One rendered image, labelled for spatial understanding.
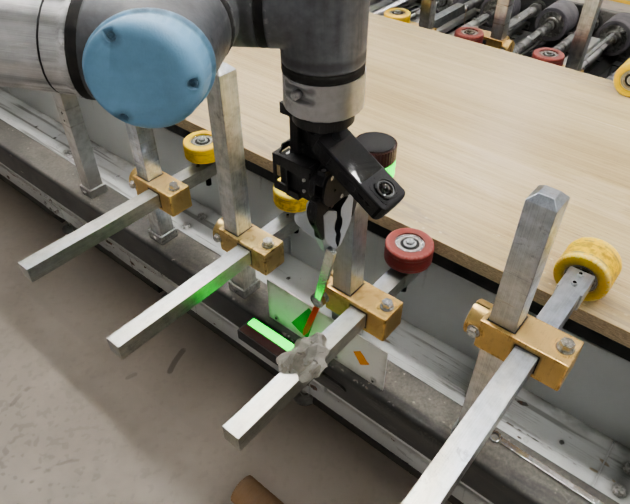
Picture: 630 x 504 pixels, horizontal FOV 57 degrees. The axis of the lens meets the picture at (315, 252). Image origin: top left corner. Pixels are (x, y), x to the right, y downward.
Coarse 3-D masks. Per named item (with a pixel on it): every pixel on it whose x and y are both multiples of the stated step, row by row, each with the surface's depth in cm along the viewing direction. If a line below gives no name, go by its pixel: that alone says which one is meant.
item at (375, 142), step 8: (360, 136) 80; (368, 136) 80; (376, 136) 80; (384, 136) 80; (368, 144) 78; (376, 144) 78; (384, 144) 78; (392, 144) 78; (376, 152) 76; (384, 152) 77
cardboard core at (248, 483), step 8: (248, 480) 150; (256, 480) 152; (240, 488) 148; (248, 488) 148; (256, 488) 148; (264, 488) 150; (232, 496) 149; (240, 496) 147; (248, 496) 147; (256, 496) 146; (264, 496) 147; (272, 496) 148
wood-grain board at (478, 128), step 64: (256, 64) 146; (384, 64) 146; (448, 64) 146; (512, 64) 146; (192, 128) 125; (256, 128) 122; (384, 128) 122; (448, 128) 122; (512, 128) 122; (576, 128) 122; (448, 192) 105; (512, 192) 105; (576, 192) 105; (448, 256) 95; (576, 320) 85
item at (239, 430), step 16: (400, 272) 95; (384, 288) 92; (400, 288) 95; (336, 320) 87; (352, 320) 87; (336, 336) 85; (352, 336) 88; (336, 352) 86; (272, 384) 79; (288, 384) 79; (304, 384) 81; (256, 400) 77; (272, 400) 77; (288, 400) 79; (240, 416) 75; (256, 416) 75; (272, 416) 78; (224, 432) 75; (240, 432) 73; (256, 432) 76; (240, 448) 74
